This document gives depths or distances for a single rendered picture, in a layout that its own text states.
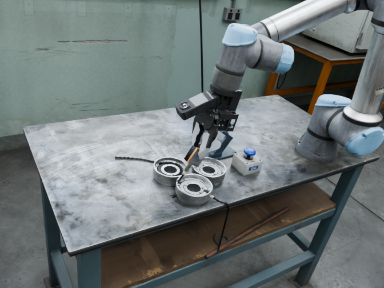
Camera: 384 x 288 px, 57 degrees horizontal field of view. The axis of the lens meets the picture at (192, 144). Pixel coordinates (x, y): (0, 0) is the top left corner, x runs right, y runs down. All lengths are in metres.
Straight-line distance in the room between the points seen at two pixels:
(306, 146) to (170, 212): 0.62
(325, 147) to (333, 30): 1.98
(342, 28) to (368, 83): 2.04
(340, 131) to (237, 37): 0.54
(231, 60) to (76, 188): 0.54
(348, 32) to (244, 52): 2.32
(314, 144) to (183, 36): 1.70
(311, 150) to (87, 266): 0.85
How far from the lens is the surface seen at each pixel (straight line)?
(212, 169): 1.12
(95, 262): 0.97
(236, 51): 0.87
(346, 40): 3.16
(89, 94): 2.65
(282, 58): 0.93
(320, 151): 1.36
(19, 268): 1.93
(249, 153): 1.15
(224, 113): 0.93
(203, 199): 0.99
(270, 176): 1.20
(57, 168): 1.12
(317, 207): 1.58
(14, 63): 2.47
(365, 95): 1.18
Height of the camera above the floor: 1.45
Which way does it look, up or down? 31 degrees down
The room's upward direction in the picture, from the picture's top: 9 degrees clockwise
